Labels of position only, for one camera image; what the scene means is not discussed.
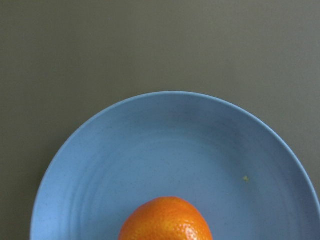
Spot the orange mandarin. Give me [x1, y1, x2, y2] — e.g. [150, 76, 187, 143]
[118, 196, 213, 240]

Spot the blue plate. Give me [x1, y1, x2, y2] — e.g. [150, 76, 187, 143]
[30, 91, 320, 240]

